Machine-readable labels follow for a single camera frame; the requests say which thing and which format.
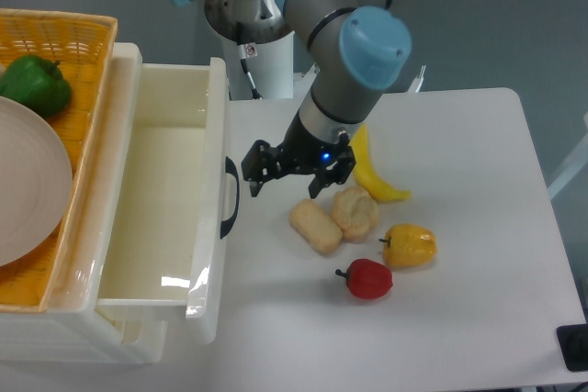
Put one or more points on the green bell pepper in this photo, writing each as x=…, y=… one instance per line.
x=37, y=84

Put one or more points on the red bell pepper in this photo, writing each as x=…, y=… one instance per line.
x=367, y=279

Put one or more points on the beige plate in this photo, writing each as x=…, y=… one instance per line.
x=36, y=179

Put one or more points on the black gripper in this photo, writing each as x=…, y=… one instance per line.
x=302, y=153

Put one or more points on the yellow bell pepper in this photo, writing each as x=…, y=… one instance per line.
x=408, y=245

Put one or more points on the black top drawer handle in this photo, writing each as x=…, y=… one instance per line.
x=232, y=197

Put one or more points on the round bread bun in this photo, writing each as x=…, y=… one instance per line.
x=355, y=212

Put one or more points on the yellow banana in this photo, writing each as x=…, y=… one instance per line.
x=366, y=176

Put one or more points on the white drawer cabinet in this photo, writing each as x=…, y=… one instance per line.
x=72, y=329

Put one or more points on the oblong bread roll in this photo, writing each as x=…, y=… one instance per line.
x=312, y=223

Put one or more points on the white drawer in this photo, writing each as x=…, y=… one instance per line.
x=165, y=256

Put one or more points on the black device at edge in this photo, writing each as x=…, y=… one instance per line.
x=573, y=340

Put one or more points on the white table frame leg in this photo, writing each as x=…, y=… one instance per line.
x=574, y=162

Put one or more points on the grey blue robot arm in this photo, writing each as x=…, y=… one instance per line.
x=322, y=120

